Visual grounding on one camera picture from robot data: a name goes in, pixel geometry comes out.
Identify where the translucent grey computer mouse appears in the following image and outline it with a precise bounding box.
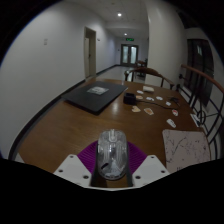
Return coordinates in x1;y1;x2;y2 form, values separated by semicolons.
96;129;128;181

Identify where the black cable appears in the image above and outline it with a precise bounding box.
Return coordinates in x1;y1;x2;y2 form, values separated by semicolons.
135;95;182;111

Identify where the white side door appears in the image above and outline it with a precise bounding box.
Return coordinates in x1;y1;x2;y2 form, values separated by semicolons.
83;26;98;80

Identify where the white marble-print mouse pad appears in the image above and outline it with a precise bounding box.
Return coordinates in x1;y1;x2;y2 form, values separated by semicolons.
162;129;212;174

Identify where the small black box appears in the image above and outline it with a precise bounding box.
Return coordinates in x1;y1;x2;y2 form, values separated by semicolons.
123;92;137;105

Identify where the closed black laptop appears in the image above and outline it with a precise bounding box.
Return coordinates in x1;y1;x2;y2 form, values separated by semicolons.
60;80;129;116

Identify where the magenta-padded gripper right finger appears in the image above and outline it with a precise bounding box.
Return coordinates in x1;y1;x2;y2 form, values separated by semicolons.
125;141;171;188

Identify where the small white box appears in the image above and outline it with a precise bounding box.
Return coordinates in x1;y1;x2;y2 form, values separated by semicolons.
142;85;156;93

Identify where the glass double door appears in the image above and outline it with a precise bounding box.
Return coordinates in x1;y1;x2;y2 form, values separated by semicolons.
120;43;139;66

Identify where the wooden armchair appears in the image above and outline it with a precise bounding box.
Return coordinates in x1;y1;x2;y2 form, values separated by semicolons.
123;66;176;91

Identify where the white oblong sticker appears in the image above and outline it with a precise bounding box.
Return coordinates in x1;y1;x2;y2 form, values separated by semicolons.
166;118;177;129

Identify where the black railing with wooden handrail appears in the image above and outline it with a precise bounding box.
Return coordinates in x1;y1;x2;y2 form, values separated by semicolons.
175;63;224;161

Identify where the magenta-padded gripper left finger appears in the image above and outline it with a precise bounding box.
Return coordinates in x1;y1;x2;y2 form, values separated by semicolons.
53;139;101;189

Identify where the dark window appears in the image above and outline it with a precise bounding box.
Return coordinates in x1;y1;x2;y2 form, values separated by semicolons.
186;38;215;108

